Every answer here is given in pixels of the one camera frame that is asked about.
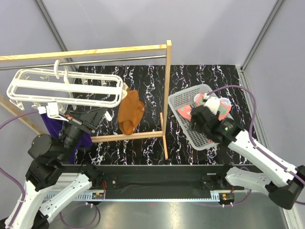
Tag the orange sock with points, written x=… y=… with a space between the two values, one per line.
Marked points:
x=130 y=111

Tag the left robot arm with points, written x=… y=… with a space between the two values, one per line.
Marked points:
x=49 y=151

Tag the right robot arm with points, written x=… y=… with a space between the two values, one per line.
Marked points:
x=281 y=181

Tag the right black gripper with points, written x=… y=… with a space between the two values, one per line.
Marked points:
x=192 y=123

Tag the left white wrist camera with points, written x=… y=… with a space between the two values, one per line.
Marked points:
x=51 y=110

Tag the white plastic clip hanger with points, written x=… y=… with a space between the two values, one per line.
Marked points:
x=59 y=81

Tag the white plastic basket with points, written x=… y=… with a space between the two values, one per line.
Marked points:
x=228 y=129

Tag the pink patterned sock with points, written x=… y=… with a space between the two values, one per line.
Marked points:
x=185 y=112
x=224 y=108

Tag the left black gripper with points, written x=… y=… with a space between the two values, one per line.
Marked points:
x=88 y=120

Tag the metal rack rod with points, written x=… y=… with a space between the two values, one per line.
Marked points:
x=84 y=62

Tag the purple sock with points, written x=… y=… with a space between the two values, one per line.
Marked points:
x=56 y=128

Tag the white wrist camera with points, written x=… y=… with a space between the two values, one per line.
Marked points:
x=51 y=110
x=212 y=103

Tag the wooden clothes rack frame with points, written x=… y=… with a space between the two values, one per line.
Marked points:
x=106 y=51

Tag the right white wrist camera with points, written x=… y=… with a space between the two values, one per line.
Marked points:
x=212 y=103

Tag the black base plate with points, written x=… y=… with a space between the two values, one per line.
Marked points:
x=157 y=182

